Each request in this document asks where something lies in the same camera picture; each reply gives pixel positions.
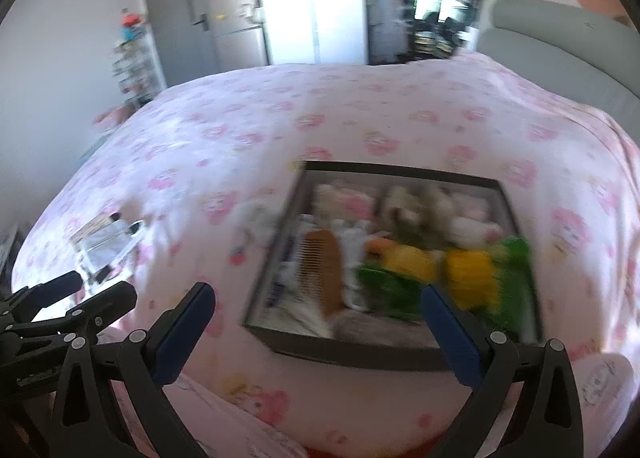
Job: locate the yellow and green plush toy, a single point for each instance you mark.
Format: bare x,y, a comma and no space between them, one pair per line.
475,278
400,263

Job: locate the pink cushion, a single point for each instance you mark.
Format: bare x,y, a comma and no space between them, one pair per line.
112,117

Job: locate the dark shelf unit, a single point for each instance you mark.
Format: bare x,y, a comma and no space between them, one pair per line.
390,13

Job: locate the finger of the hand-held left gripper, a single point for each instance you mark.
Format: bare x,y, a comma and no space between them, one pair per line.
55,288
107,300

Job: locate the cream and pink plush toy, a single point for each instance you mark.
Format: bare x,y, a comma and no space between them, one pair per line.
345,200

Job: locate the beige plush toy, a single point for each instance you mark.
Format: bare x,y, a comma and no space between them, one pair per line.
400,208

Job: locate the small white pink plush toy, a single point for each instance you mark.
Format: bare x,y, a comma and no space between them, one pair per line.
470,223

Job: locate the dark cardboard box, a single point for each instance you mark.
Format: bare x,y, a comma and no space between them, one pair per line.
325,350

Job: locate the clear plastic sticker packet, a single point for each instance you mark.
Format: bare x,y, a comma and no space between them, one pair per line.
105,240

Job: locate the wooden comb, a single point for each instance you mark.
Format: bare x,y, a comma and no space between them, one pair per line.
320,268

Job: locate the red and blue toy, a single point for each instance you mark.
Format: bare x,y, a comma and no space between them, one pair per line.
132,23

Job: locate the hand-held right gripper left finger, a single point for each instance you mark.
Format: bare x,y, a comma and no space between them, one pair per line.
184,333

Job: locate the silver refrigerator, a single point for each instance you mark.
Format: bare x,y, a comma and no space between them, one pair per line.
240,38

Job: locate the pink printed blanket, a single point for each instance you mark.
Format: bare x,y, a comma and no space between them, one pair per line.
350,113

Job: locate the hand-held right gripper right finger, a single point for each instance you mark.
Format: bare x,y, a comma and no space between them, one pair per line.
450,338

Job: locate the grey door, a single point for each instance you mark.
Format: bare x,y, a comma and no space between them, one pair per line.
175,13

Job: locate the grey padded headboard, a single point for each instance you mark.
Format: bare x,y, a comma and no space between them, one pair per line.
550,48

